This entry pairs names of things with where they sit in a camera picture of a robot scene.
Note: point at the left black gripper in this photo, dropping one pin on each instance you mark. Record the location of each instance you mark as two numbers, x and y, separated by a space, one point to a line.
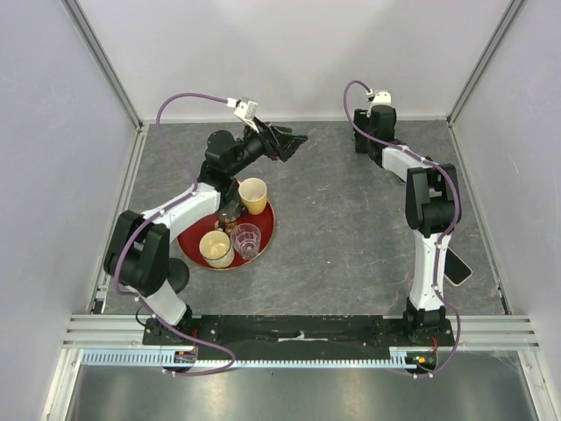
276 144

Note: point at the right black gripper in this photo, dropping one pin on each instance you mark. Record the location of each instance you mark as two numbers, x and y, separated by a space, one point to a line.
361 117

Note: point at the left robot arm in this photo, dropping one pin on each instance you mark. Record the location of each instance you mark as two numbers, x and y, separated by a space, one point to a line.
138 255

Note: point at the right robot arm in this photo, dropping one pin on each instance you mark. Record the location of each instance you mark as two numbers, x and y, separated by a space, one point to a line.
432 208

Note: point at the yellow mug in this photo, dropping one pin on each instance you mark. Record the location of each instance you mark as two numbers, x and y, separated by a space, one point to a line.
253 194

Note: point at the clear drinking glass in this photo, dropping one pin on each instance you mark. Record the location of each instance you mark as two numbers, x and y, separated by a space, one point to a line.
246 239

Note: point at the cream cup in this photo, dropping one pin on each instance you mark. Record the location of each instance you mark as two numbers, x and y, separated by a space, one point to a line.
216 249

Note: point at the red round tray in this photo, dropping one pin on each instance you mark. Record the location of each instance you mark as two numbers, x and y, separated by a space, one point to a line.
189 240

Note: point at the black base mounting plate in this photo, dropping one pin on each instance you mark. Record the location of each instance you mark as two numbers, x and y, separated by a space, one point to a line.
300 338

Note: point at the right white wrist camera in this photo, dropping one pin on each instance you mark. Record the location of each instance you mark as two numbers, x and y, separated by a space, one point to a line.
379 97

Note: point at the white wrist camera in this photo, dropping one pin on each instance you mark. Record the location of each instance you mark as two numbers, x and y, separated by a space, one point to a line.
379 97
244 110

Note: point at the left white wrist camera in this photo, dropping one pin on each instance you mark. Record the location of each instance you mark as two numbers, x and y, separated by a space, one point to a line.
244 110

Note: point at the light blue cable duct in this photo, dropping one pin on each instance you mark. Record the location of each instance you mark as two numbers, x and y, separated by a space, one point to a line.
180 359

